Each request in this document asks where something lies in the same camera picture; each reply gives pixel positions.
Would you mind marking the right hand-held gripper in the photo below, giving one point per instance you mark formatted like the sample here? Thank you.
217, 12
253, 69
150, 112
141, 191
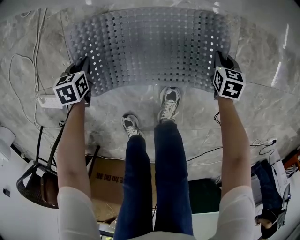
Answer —
230, 84

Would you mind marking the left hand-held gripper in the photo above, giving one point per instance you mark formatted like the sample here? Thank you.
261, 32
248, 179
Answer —
70, 91

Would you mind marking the grey perforated bath mat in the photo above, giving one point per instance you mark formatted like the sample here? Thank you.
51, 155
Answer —
152, 47

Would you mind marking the person's right forearm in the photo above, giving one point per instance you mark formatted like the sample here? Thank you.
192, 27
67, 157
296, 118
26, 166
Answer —
234, 145

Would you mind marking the person's left forearm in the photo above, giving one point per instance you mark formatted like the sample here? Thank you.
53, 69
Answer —
72, 152

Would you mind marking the short white power strip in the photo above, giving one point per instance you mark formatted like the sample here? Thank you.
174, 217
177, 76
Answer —
49, 102

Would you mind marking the person's right white sneaker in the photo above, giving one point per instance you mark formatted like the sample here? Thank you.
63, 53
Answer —
170, 105

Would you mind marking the person's white sneaker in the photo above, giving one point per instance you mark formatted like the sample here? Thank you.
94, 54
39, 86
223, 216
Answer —
131, 125
170, 105

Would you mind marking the person's left white sneaker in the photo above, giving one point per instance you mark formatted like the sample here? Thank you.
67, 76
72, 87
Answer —
131, 125

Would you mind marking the small white power strip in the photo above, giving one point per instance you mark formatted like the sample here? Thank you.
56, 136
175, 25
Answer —
272, 141

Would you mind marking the person's right leg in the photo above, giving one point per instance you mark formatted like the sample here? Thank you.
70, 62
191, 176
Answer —
171, 175

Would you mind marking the person's leg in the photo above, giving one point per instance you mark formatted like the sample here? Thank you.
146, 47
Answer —
136, 187
171, 175

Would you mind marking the brown bag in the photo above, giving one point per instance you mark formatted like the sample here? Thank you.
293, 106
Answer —
49, 189

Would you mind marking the white appliance box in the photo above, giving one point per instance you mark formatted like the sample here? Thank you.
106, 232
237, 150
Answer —
281, 173

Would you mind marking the person's left leg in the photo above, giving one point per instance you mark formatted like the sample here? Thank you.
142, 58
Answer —
136, 187

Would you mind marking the black round chair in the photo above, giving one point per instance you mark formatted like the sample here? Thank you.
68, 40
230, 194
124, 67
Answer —
30, 187

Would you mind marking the person's white shirt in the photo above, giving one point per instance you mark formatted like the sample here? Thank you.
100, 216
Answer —
75, 215

